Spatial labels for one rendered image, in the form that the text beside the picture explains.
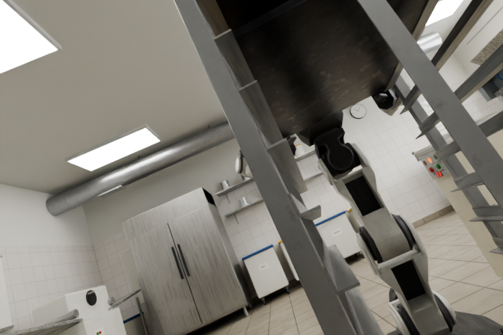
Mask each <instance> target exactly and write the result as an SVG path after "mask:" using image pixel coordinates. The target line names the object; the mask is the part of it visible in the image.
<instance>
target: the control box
mask: <svg viewBox="0 0 503 335"><path fill-rule="evenodd" d="M433 155H435V156H436V154H435V152H434V153H432V154H430V155H429V156H427V157H426V158H424V159H422V160H421V162H422V164H423V165H424V163H423V161H425V162H426V164H427V165H424V166H425V168H426V169H427V171H428V173H429V174H430V176H431V177H432V179H433V180H435V179H438V178H440V177H443V176H446V175H448V174H450V172H449V171H448V169H447V168H446V166H445V165H444V163H443V162H442V161H440V162H438V163H436V164H434V165H432V164H433V163H435V162H437V161H439V158H438V156H436V157H437V160H435V159H434V157H433ZM428 158H430V159H431V161H432V163H430V162H429V161H428ZM437 164H438V165H439V166H440V169H437V168H436V165H437ZM429 168H432V169H433V172H432V173H431V172H430V171H429ZM439 172H440V173H441V174H440V173H439ZM436 173H438V176H439V177H438V176H437V174H436ZM440 175H442V176H440Z"/></svg>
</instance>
